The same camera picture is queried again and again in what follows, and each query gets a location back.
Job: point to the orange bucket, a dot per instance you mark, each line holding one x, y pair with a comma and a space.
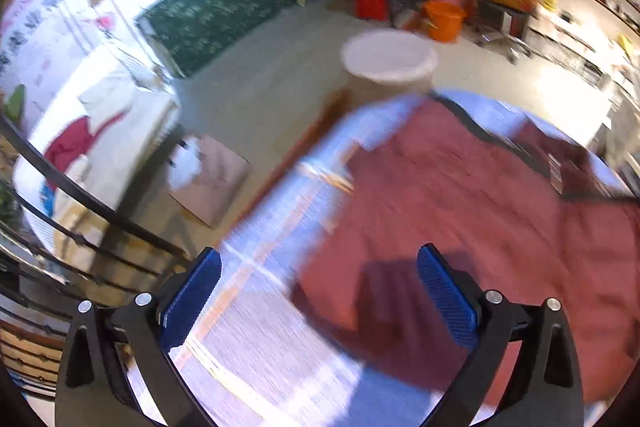
445, 22

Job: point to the white and red banner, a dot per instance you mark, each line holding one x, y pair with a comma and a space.
125, 142

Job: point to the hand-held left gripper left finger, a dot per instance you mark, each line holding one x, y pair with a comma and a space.
192, 294

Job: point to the red zip-up jacket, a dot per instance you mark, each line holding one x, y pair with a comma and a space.
450, 207

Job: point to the white checked table cloth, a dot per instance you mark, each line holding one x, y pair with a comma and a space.
280, 307

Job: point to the cardboard sheet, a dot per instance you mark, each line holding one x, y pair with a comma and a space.
215, 182

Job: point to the black metal railing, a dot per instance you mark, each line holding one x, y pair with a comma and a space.
75, 192

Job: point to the green printed table cover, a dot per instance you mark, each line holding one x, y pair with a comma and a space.
225, 7

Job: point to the wooden slatted crate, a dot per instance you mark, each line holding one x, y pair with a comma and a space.
30, 352

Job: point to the printed wall poster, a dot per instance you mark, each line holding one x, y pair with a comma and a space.
40, 7

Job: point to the round white stool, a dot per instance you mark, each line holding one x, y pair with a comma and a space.
387, 57

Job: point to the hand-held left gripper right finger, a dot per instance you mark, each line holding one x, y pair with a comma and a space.
445, 294

